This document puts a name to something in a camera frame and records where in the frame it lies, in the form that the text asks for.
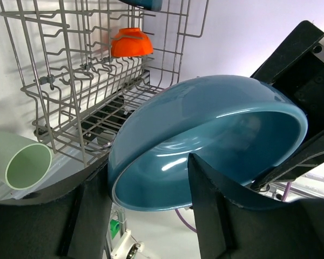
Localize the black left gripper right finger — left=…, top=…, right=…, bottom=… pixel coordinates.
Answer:
left=188, top=153, right=324, bottom=258

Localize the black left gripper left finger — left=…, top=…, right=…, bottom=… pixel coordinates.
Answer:
left=0, top=155, right=112, bottom=258

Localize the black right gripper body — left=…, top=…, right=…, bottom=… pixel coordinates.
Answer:
left=251, top=21, right=324, bottom=189

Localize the pale green cup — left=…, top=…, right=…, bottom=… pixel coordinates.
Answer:
left=0, top=132, right=52, bottom=190

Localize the light blue ceramic bowl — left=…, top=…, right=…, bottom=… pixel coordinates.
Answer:
left=108, top=75, right=308, bottom=212

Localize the dark teal floral bowl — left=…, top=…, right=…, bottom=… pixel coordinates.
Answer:
left=120, top=0, right=163, bottom=11

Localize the orange bowl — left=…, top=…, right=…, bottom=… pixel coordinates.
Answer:
left=111, top=28, right=153, bottom=58

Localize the grey wire dish rack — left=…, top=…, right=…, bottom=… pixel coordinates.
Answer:
left=0, top=1, right=209, bottom=166

